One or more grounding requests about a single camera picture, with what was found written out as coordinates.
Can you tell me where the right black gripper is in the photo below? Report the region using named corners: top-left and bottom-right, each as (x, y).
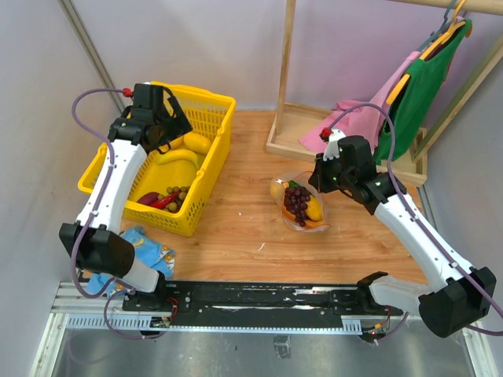
top-left (308, 150), bottom-right (354, 193)

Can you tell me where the yellow banana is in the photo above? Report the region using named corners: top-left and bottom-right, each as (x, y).
top-left (155, 149), bottom-right (200, 169)

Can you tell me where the yellow pear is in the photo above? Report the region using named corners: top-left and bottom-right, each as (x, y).
top-left (306, 196), bottom-right (323, 221)

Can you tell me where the watermelon slice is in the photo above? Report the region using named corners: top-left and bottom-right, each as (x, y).
top-left (288, 181), bottom-right (303, 188)

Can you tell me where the dark red grape bunch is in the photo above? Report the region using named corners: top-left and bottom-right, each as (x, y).
top-left (282, 187), bottom-right (312, 226)

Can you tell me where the clear zip top bag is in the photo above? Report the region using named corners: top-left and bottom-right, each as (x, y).
top-left (270, 171), bottom-right (329, 232)

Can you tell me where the yellow apple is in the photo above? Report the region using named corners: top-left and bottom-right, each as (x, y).
top-left (270, 179), bottom-right (285, 200)

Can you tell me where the red chili pepper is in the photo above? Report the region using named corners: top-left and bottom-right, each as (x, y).
top-left (150, 192), bottom-right (180, 209)

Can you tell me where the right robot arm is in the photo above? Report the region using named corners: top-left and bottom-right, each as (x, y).
top-left (308, 131), bottom-right (497, 338)

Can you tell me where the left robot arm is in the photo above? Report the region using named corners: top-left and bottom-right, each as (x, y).
top-left (59, 82), bottom-right (193, 311)

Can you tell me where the yellow mango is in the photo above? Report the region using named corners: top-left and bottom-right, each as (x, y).
top-left (183, 131), bottom-right (211, 155)

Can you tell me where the yellow plastic basket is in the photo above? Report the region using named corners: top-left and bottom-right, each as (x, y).
top-left (78, 82), bottom-right (236, 236)

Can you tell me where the pink shirt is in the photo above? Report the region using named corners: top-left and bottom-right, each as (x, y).
top-left (299, 51), bottom-right (420, 152)

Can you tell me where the wooden clothes rack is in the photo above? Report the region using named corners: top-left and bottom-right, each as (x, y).
top-left (265, 0), bottom-right (503, 188)

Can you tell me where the brown longan bunch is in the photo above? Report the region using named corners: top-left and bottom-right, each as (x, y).
top-left (152, 185), bottom-right (190, 214)

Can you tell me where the yellow hanger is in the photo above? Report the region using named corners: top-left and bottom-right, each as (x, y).
top-left (386, 16), bottom-right (472, 105)

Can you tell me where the green shirt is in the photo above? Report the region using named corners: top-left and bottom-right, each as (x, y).
top-left (373, 35), bottom-right (464, 164)

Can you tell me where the blue patterned cloth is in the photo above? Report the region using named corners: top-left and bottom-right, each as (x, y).
top-left (86, 225), bottom-right (176, 295)

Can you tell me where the grey hanger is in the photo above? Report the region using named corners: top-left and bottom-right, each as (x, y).
top-left (417, 0), bottom-right (466, 60)

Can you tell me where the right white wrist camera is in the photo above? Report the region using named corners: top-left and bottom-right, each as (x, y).
top-left (320, 127), bottom-right (346, 162)

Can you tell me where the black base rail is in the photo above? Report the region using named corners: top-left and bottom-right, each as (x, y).
top-left (110, 280), bottom-right (402, 335)

